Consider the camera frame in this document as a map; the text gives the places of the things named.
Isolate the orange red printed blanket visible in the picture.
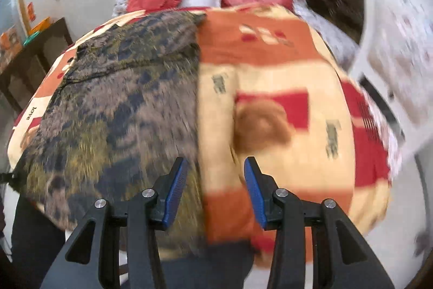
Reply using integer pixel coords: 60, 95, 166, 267
7, 5, 395, 264

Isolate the white floral upholstered chair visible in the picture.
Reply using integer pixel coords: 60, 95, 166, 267
348, 0, 433, 154

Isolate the dark wooden side table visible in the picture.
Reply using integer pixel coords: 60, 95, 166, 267
0, 17, 73, 113

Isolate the dark floral shirt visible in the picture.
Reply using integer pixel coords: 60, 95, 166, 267
15, 11, 207, 252

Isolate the orange gift box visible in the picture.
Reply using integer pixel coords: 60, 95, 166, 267
0, 27, 21, 54

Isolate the carved dark wooden cabinet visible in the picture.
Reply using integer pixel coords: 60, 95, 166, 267
299, 0, 368, 42

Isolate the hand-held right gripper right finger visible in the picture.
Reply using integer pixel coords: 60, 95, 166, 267
244, 156, 395, 289

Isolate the yellow box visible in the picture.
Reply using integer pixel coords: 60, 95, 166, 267
30, 16, 51, 34

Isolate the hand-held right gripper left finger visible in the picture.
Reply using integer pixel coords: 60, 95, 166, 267
41, 157, 189, 289

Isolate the lace-edged bed cover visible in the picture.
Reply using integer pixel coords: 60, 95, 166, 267
365, 96, 406, 174

